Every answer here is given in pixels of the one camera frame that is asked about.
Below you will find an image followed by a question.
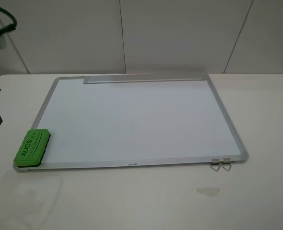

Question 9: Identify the green whiteboard eraser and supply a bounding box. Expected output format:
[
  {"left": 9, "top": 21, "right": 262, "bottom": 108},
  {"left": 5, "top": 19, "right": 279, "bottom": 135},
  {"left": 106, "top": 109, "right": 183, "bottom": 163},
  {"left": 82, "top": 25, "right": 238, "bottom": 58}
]
[{"left": 13, "top": 129, "right": 51, "bottom": 168}]

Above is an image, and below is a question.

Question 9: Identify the white aluminium-framed whiteboard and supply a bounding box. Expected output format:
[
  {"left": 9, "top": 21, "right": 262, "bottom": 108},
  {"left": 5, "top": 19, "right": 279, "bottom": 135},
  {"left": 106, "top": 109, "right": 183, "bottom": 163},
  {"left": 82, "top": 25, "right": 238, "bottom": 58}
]
[{"left": 13, "top": 72, "right": 248, "bottom": 172}]

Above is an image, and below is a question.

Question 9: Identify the left metal hanging clip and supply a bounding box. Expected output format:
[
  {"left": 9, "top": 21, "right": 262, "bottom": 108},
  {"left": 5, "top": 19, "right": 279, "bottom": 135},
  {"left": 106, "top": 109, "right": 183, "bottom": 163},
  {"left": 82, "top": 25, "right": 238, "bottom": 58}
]
[{"left": 210, "top": 159, "right": 221, "bottom": 172}]

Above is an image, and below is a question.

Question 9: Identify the metal hanging clip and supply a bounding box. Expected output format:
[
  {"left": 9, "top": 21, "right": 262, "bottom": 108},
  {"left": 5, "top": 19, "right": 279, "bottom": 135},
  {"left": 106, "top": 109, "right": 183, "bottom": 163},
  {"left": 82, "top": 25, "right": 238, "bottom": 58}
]
[
  {"left": 221, "top": 158, "right": 232, "bottom": 172},
  {"left": 210, "top": 159, "right": 221, "bottom": 172}
]

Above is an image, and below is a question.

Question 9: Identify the clear tape piece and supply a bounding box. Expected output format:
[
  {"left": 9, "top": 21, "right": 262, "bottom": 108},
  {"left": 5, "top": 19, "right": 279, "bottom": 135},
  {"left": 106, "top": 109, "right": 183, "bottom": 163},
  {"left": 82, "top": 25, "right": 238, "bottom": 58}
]
[{"left": 196, "top": 188, "right": 220, "bottom": 197}]

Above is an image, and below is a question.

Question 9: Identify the right metal hanging clip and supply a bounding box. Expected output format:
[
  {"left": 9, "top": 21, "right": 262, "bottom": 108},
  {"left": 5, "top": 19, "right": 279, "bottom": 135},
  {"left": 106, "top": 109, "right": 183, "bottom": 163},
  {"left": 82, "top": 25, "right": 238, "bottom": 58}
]
[{"left": 221, "top": 158, "right": 232, "bottom": 172}]

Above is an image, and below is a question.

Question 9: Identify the black camera cable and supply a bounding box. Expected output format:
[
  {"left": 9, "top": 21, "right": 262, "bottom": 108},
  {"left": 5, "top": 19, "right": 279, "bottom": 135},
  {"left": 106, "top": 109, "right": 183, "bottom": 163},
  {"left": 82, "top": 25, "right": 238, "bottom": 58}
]
[{"left": 0, "top": 4, "right": 18, "bottom": 37}]

